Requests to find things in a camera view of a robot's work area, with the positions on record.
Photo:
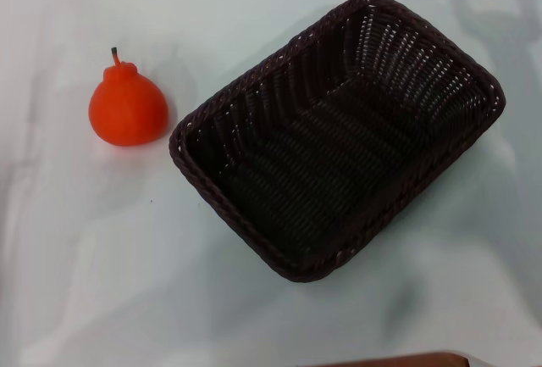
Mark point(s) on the black woven rectangular basket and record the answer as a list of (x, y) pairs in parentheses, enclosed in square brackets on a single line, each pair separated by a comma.
[(322, 163)]

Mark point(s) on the orange tangerine with stem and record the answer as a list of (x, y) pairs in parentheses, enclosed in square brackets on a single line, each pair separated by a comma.
[(127, 108)]

